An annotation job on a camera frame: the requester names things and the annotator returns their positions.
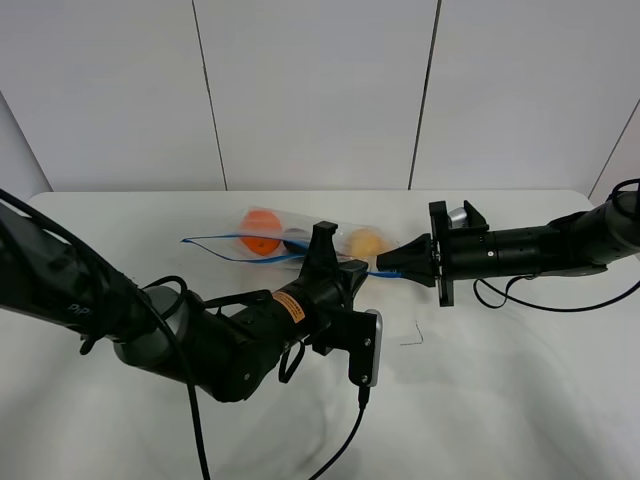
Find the orange ball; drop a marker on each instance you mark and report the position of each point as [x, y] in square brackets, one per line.
[260, 230]

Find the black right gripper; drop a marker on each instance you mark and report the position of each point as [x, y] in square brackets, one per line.
[459, 254]

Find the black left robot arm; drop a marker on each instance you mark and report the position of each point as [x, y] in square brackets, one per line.
[225, 346]

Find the yellow ball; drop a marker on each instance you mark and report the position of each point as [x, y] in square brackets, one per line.
[364, 243]

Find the dark flat object in bag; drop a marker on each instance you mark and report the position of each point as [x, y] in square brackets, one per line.
[296, 241]

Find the clear zip bag blue seal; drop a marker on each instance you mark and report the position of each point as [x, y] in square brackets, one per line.
[224, 242]

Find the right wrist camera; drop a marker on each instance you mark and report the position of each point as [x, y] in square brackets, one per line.
[467, 217]

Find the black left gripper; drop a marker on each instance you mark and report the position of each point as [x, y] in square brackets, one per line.
[324, 283]

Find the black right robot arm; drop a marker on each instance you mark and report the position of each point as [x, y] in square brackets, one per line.
[580, 244]

